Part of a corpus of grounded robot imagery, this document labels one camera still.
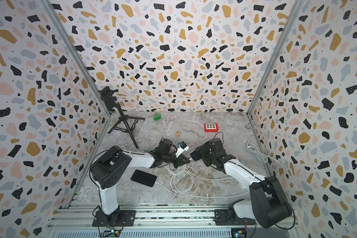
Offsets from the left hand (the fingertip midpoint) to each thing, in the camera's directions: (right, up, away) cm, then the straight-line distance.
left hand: (190, 161), depth 88 cm
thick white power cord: (+47, +1, +7) cm, 47 cm away
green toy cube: (-26, +28, +28) cm, 48 cm away
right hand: (+4, +6, -1) cm, 7 cm away
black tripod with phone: (-42, +23, +9) cm, 48 cm away
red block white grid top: (+16, +20, +21) cm, 33 cm away
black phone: (-28, -10, 0) cm, 30 cm away
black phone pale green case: (+2, +5, -10) cm, 12 cm away
